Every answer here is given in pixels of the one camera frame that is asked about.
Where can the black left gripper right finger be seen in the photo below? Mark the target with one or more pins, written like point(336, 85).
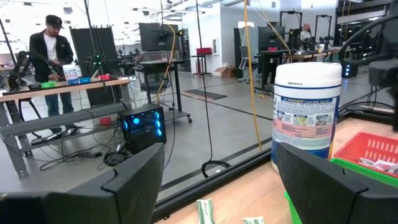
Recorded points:
point(317, 193)

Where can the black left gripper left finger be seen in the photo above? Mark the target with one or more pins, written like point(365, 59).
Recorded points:
point(124, 193)

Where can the white first aid packet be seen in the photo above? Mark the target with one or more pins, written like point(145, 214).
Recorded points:
point(366, 161)
point(385, 166)

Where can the white green striped packet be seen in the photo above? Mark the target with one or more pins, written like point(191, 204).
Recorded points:
point(205, 213)
point(253, 221)

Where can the white disinfecting wipes canister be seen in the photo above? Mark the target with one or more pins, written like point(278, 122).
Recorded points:
point(306, 109)
point(70, 73)

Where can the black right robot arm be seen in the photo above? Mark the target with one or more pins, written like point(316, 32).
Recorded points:
point(395, 105)

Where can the black robot arm green light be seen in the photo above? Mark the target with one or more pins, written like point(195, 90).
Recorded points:
point(98, 60)

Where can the green plastic basket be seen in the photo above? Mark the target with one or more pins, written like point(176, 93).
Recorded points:
point(49, 85)
point(357, 172)

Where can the black floor power strip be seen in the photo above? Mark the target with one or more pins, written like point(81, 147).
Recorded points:
point(90, 154)

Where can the black computer tower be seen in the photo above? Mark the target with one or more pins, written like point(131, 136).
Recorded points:
point(143, 137)

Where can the red plastic basket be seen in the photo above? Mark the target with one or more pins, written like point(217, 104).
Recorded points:
point(105, 77)
point(357, 146)

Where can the red bowl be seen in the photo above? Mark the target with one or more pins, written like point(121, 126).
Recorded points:
point(105, 121)

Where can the wooden top metal workbench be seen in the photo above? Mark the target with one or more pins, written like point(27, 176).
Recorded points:
point(62, 119)

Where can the blue plastic basket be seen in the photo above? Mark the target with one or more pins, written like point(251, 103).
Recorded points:
point(84, 81)

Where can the computer tower blue lights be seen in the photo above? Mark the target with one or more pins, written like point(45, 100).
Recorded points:
point(349, 70)

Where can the dark floor mat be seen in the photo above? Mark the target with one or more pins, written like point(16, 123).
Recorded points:
point(205, 94)

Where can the black rolling monitor stand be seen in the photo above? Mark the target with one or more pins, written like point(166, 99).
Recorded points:
point(161, 65)

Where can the long wooden table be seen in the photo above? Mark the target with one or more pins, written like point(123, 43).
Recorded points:
point(311, 56)

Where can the dark grey desk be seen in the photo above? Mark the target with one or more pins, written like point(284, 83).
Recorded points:
point(376, 67)

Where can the black desk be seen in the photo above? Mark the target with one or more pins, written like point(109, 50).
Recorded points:
point(273, 53)

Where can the cardboard box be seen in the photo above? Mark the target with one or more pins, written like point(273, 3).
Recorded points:
point(225, 72)

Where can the black partition panel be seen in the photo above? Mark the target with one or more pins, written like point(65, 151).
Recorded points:
point(102, 40)

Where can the grey office chair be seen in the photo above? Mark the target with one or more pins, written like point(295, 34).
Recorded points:
point(245, 54)

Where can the person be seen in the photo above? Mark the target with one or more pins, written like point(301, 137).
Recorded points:
point(38, 46)
point(306, 35)

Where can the black monitor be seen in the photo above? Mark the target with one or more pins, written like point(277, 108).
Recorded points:
point(270, 37)
point(155, 37)

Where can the red box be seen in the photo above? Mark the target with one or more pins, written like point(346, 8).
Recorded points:
point(204, 51)

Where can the grey patterned partition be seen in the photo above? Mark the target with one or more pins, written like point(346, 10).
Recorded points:
point(248, 37)

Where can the black table edge rail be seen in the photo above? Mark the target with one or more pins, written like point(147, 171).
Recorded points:
point(217, 183)

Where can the tall black metal frame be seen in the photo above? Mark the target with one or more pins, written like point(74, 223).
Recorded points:
point(323, 15)
point(290, 12)

